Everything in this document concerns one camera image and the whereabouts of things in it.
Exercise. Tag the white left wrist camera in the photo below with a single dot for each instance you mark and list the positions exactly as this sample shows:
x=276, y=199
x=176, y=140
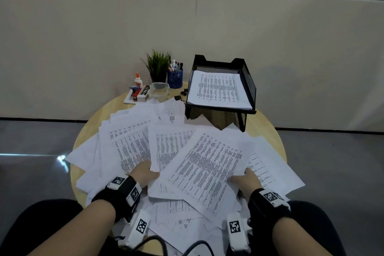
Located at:
x=139, y=228

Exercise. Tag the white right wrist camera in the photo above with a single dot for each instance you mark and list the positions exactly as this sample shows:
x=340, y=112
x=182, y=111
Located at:
x=235, y=228

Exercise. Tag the black wrist band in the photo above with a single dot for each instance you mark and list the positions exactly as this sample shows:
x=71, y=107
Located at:
x=114, y=198
x=264, y=213

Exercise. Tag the person's right forearm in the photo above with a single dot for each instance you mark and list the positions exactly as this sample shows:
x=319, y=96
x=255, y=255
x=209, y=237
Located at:
x=297, y=240

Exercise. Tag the blue mesh pen holder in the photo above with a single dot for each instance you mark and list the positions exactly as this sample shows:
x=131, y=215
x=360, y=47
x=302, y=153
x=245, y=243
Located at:
x=175, y=79

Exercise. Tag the person's left forearm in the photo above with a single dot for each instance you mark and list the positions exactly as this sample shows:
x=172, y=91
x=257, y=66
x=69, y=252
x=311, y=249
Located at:
x=78, y=231

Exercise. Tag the clear plastic box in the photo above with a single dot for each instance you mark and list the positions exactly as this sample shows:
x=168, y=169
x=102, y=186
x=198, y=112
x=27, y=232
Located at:
x=159, y=90

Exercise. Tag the black left wrist band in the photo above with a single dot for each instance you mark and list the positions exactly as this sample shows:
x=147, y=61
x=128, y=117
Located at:
x=114, y=198

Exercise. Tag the pile of printed papers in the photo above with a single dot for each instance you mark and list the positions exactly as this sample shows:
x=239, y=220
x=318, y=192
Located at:
x=129, y=141

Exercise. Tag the white tray with stapler items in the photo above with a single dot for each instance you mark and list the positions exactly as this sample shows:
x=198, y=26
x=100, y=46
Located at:
x=127, y=99

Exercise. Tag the person's right hand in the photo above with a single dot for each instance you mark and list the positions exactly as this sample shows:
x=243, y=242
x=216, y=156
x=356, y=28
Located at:
x=247, y=182

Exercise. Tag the round wooden table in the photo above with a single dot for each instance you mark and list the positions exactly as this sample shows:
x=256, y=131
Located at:
x=264, y=126

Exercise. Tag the small blue tool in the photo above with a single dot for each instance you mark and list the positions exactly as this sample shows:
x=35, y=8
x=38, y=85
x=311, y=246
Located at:
x=133, y=87

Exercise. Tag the heap of black binder clips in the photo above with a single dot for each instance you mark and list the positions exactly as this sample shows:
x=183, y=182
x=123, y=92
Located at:
x=179, y=96

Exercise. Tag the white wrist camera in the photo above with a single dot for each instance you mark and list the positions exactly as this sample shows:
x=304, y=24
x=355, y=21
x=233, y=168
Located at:
x=235, y=228
x=139, y=228

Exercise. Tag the bunch of marker pens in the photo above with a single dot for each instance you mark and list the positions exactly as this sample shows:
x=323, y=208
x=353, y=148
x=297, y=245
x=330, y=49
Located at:
x=174, y=66

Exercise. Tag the white glue bottle orange cap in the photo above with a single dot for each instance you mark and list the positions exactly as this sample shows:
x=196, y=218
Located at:
x=138, y=81

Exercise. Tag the black right wrist band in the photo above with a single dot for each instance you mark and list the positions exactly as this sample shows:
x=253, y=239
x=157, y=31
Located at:
x=264, y=213

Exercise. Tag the white box black label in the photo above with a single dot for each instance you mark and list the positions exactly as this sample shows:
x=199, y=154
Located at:
x=144, y=93

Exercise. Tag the black mesh paper tray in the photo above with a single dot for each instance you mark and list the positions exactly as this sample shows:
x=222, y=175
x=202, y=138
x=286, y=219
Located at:
x=249, y=87

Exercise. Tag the red stapler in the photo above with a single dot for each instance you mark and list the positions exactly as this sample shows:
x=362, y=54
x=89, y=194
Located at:
x=136, y=94

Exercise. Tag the green potted plant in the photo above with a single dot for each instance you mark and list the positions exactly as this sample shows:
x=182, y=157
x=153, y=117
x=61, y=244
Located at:
x=157, y=65

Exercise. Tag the person's left hand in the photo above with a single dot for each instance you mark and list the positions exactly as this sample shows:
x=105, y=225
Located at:
x=144, y=173

